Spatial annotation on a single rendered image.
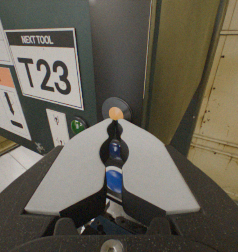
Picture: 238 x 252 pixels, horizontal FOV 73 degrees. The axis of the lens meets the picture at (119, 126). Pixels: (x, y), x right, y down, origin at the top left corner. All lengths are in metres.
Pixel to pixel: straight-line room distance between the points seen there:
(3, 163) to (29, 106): 1.40
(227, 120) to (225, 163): 0.34
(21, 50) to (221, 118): 1.16
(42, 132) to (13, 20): 0.13
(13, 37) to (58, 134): 0.11
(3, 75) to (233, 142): 1.26
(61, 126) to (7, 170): 1.39
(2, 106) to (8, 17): 0.13
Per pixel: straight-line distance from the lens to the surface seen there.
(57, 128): 0.21
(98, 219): 0.57
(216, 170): 1.46
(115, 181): 0.18
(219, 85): 1.17
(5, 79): 0.26
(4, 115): 0.31
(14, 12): 0.21
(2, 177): 1.55
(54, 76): 0.18
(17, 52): 0.22
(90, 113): 0.16
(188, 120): 0.87
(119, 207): 0.98
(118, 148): 0.15
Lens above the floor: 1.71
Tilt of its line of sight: 29 degrees down
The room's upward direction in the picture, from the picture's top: straight up
